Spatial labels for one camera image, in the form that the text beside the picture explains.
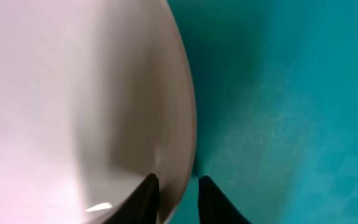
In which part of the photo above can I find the large white plate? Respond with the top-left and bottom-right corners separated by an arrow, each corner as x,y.
0,0 -> 196,223

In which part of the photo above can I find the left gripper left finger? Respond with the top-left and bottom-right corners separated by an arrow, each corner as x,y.
103,173 -> 160,224

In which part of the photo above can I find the teal plastic tray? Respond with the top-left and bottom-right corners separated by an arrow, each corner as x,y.
169,0 -> 358,223

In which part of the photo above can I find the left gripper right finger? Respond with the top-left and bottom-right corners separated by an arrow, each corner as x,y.
198,175 -> 251,224

